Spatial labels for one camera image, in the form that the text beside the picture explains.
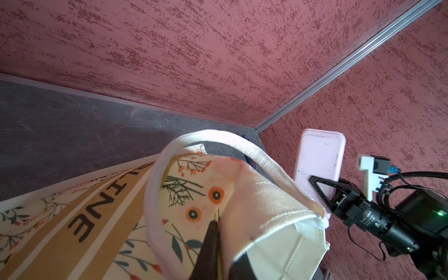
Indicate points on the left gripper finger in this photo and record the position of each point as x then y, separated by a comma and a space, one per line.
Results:
206, 267

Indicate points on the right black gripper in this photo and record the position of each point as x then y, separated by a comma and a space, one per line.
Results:
368, 216

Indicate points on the pink pencil case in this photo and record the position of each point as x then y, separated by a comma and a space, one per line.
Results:
320, 154

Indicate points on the cream floral canvas tote bag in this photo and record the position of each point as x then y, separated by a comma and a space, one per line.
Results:
147, 219

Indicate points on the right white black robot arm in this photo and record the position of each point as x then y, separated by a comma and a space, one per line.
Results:
408, 219

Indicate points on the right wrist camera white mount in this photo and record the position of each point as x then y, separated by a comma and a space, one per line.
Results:
375, 170

